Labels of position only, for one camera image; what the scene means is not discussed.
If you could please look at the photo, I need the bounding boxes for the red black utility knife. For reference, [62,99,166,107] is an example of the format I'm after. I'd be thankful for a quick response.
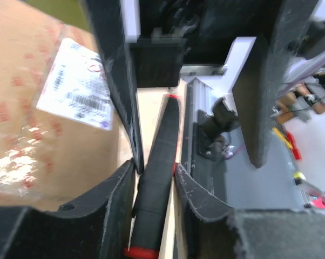
[124,94,180,258]

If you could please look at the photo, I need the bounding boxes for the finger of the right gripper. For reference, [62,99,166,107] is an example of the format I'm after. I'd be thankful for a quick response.
[83,0,144,173]
[232,1,317,168]

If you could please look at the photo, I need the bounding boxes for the aluminium rail frame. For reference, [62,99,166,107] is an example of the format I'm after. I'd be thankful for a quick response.
[181,76,227,201]

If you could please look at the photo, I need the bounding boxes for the green plastic fruit bin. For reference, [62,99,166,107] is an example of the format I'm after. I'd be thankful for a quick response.
[25,0,89,31]

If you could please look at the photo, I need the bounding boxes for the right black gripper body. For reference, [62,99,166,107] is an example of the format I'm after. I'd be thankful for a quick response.
[130,1,281,88]

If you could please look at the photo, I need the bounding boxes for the white shipping label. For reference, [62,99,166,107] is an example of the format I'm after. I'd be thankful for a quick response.
[36,38,114,131]

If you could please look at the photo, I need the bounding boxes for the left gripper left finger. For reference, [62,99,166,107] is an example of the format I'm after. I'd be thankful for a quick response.
[0,160,135,258]

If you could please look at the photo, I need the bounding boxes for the brown cardboard express box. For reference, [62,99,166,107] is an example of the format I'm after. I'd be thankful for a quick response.
[0,1,120,210]

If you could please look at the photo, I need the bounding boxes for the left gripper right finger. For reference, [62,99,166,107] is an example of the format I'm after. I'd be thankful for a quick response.
[174,163,325,258]

